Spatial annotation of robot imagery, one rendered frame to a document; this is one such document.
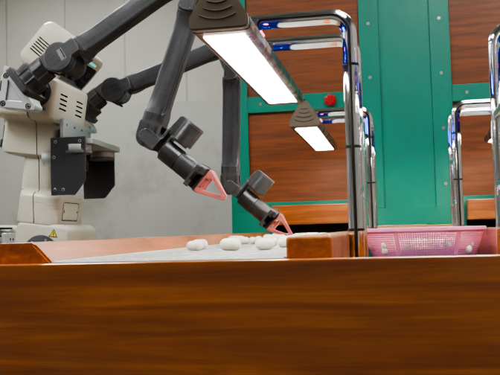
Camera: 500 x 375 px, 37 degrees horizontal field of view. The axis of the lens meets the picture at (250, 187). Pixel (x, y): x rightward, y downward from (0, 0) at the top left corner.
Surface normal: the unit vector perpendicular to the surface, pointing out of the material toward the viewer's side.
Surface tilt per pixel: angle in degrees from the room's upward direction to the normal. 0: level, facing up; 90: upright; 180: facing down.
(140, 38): 90
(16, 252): 90
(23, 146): 90
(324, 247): 90
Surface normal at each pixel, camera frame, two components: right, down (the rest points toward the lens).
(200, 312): -0.19, -0.05
